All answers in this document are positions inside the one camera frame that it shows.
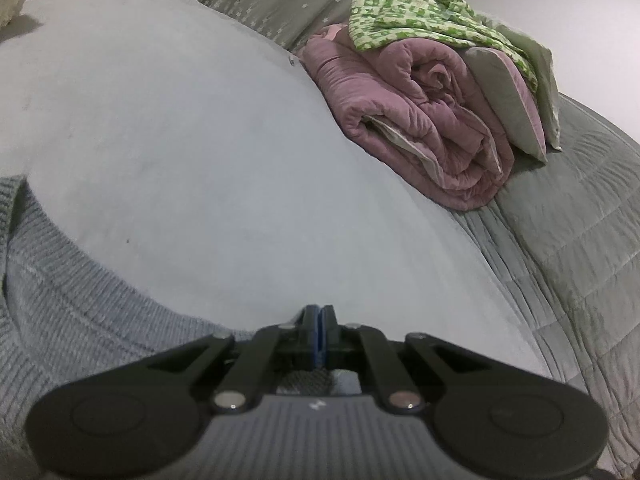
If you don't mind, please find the folded pink quilt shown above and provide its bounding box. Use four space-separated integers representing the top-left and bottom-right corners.
297 24 516 211

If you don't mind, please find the grey knit sweater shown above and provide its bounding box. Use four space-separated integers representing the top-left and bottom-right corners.
0 175 361 480

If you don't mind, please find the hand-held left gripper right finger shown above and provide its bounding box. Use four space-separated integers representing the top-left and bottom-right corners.
322 305 498 414

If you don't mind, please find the pale grey pillow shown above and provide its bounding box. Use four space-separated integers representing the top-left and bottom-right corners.
495 25 563 151

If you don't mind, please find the pink and grey pillow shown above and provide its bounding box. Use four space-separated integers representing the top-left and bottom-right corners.
462 46 548 163

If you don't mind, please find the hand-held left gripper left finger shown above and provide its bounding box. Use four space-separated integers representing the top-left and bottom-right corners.
142 305 320 414

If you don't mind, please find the green patterned cloth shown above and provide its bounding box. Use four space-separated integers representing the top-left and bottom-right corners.
348 0 538 93

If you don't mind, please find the grey quilted bedspread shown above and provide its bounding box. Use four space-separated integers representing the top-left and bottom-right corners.
450 92 640 478

